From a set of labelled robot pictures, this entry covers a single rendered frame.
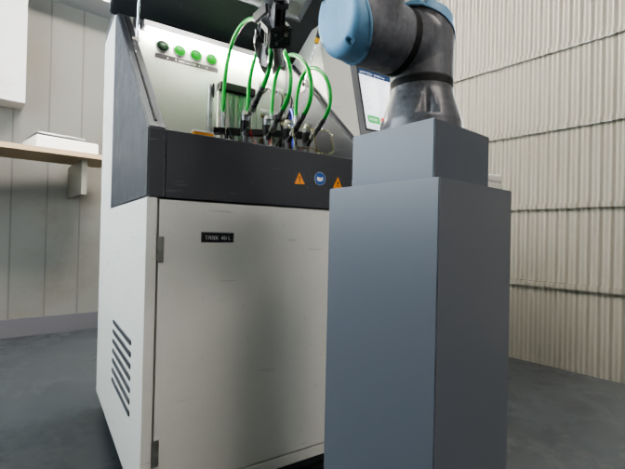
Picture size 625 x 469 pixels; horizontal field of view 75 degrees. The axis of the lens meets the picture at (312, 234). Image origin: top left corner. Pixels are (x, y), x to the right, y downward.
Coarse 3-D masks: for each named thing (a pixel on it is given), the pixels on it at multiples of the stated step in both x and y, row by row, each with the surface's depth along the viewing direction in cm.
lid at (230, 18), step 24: (120, 0) 136; (144, 0) 138; (168, 0) 140; (192, 0) 142; (216, 0) 145; (240, 0) 147; (312, 0) 154; (168, 24) 148; (192, 24) 150; (216, 24) 153; (312, 24) 163; (288, 48) 171
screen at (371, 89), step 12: (360, 72) 168; (372, 72) 172; (360, 84) 166; (372, 84) 170; (384, 84) 175; (360, 96) 165; (372, 96) 169; (384, 96) 173; (360, 108) 163; (372, 108) 167; (384, 108) 171; (360, 120) 161; (372, 120) 165; (360, 132) 160
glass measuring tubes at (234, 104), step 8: (232, 88) 156; (240, 88) 158; (232, 96) 157; (240, 96) 159; (232, 104) 157; (240, 104) 159; (232, 112) 157; (240, 112) 159; (232, 120) 157; (240, 120) 159; (216, 136) 157; (224, 136) 156; (232, 136) 157; (240, 136) 159
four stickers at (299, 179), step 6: (294, 174) 114; (300, 174) 115; (318, 174) 118; (324, 174) 119; (294, 180) 114; (300, 180) 115; (318, 180) 118; (324, 180) 119; (336, 180) 122; (342, 180) 123; (336, 186) 122; (342, 186) 123
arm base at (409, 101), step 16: (400, 80) 74; (416, 80) 72; (432, 80) 71; (448, 80) 73; (400, 96) 73; (416, 96) 71; (432, 96) 71; (448, 96) 72; (400, 112) 72; (416, 112) 70; (432, 112) 70; (448, 112) 70; (384, 128) 75
